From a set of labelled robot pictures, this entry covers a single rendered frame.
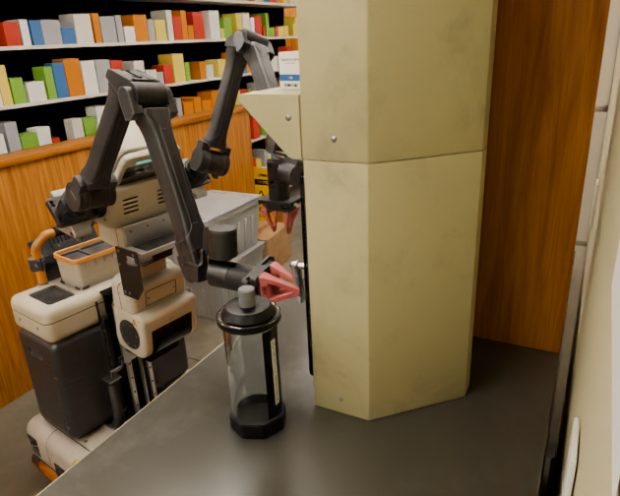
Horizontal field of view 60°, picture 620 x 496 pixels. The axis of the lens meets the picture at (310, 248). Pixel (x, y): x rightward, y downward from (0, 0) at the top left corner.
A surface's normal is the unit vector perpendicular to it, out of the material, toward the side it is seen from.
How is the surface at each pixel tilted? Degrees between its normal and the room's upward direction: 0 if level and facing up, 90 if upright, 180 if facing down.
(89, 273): 92
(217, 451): 0
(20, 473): 0
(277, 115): 90
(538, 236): 90
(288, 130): 90
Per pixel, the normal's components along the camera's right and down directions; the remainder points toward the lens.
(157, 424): -0.04, -0.93
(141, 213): 0.79, 0.32
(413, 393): 0.30, 0.33
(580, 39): -0.46, 0.34
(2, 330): 0.89, 0.13
